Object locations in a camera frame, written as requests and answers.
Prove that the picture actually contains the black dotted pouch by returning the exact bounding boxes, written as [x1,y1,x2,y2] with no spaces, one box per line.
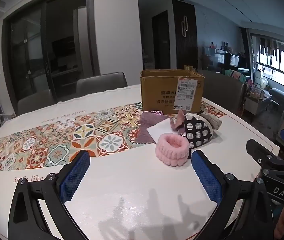
[183,114,214,150]

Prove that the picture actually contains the purple towel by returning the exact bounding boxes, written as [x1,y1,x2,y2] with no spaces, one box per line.
[134,112,168,144]

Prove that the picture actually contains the hanging laundry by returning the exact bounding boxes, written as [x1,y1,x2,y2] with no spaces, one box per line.
[258,36,284,61]

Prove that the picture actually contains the black piano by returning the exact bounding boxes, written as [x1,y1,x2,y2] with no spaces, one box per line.
[229,52,252,76]

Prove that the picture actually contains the grey branch print cloth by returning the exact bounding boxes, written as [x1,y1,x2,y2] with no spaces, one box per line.
[199,111,223,138]

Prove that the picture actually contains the large window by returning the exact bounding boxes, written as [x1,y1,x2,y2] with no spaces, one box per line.
[254,37,284,88]

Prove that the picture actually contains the white cloth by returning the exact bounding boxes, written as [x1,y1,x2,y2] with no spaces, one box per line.
[147,119,182,144]

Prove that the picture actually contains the colourful clothes on rack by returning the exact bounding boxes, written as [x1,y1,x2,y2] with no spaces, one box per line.
[225,69,248,83]

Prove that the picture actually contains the gold clip wall ornament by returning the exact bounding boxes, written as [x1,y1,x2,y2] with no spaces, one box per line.
[181,16,189,38]

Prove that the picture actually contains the dark room door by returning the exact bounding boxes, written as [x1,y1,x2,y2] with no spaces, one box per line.
[151,10,170,69]

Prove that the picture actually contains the coffee table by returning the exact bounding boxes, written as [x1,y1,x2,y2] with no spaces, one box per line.
[244,90,270,117]

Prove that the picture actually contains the dark sliding glass door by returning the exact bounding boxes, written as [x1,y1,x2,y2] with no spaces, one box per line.
[1,0,100,115]

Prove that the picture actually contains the dark slatted wall panel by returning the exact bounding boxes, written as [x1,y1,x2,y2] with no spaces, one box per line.
[172,0,199,70]

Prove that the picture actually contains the dusty pink cloth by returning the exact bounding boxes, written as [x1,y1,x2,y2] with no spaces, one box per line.
[168,109,186,132]

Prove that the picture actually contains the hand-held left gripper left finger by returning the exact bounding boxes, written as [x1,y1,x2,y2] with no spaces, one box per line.
[8,149,91,240]

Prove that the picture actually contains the grey armchair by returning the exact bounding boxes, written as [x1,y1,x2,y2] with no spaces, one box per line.
[269,87,284,103]

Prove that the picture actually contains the grey dining chair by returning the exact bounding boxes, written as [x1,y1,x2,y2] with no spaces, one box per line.
[198,69,245,117]
[17,89,55,115]
[76,72,128,97]

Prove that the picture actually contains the tile patterned tablecloth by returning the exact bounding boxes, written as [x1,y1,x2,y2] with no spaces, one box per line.
[0,84,281,240]

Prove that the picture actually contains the cardboard box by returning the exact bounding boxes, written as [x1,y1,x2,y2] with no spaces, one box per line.
[140,69,205,113]

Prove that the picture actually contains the pink fluffy headband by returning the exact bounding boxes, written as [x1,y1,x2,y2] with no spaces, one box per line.
[155,134,190,167]

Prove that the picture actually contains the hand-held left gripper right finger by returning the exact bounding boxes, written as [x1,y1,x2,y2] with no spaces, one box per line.
[191,150,274,240]

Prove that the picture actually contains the storage shelf with boxes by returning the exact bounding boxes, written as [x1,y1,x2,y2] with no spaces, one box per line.
[202,45,230,71]

